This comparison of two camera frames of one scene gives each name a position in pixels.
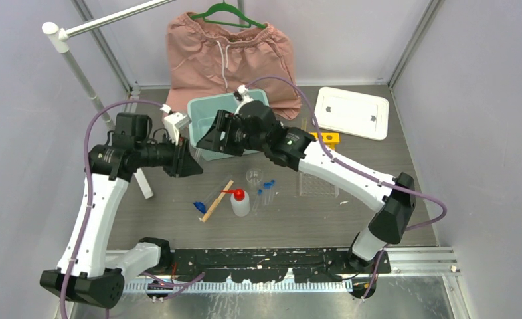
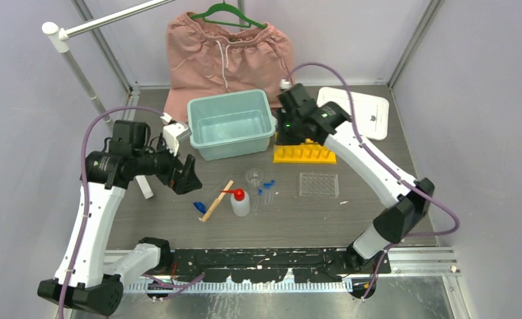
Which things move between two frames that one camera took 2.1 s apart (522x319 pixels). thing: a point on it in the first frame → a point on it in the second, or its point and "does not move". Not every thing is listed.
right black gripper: (212, 139) → (281, 139)
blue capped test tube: (256, 202) does not move
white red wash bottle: (240, 201) does not move
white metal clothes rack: (59, 38) does not move
